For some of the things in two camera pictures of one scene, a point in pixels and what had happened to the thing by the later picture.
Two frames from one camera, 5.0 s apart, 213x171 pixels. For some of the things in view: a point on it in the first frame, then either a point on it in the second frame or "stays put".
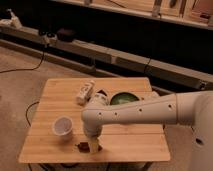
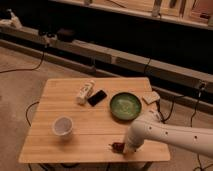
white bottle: (86, 92) stays put
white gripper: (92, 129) -> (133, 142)
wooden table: (56, 126) stays put
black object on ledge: (65, 35) stays put
